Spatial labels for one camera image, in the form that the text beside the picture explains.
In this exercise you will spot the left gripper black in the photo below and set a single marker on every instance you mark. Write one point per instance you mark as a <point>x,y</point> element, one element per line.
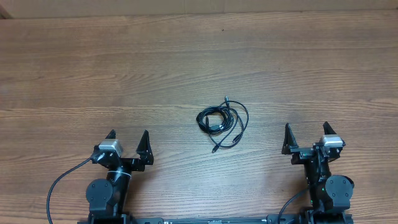
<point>143,149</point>

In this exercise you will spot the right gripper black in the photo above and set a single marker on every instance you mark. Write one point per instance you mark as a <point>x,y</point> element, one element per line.
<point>302,154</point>

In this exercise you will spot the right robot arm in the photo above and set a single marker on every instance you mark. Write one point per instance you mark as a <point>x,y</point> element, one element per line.
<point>330,194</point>

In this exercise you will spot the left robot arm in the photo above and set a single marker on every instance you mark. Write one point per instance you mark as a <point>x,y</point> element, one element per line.
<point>107,197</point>

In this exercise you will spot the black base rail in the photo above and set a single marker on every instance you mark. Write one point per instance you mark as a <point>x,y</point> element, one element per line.
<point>269,219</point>

